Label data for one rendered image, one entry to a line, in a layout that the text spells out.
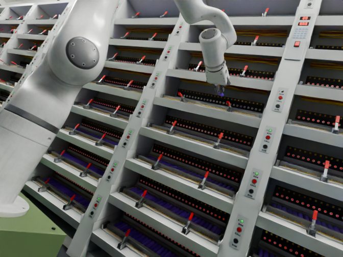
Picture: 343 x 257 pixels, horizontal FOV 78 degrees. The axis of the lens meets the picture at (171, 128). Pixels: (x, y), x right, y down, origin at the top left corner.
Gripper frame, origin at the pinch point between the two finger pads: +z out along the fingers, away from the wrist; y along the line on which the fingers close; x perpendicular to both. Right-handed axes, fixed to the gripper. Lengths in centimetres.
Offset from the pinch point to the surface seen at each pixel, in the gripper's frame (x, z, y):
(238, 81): -8.9, 2.8, -6.5
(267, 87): -7.9, 3.2, -20.9
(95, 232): 87, 20, 36
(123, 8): -64, -4, 107
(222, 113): 10.4, 6.0, -4.7
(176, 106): 11.5, 6.9, 21.3
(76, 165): 62, 22, 76
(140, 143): 36, 17, 38
